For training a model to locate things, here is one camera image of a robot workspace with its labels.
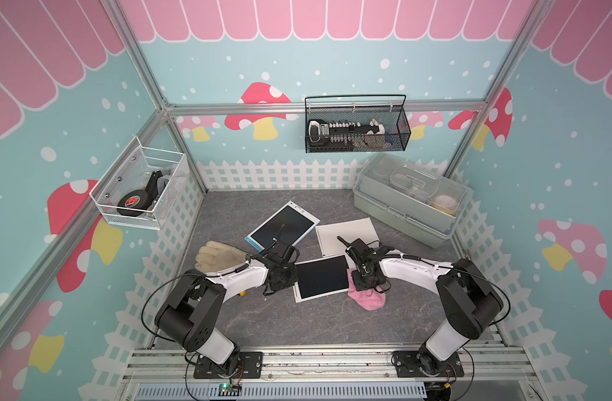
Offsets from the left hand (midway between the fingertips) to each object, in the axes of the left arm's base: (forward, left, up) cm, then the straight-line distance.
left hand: (294, 285), depth 90 cm
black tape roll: (+10, +43, +35) cm, 56 cm away
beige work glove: (+11, +31, +1) cm, 32 cm away
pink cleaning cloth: (-6, -26, +4) cm, 27 cm away
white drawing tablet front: (+25, -23, -1) cm, 34 cm away
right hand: (+1, -25, 0) cm, 25 cm away
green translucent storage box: (+26, -46, +19) cm, 56 cm away
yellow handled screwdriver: (-4, +18, +1) cm, 18 cm away
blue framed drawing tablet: (+28, +4, -1) cm, 28 cm away
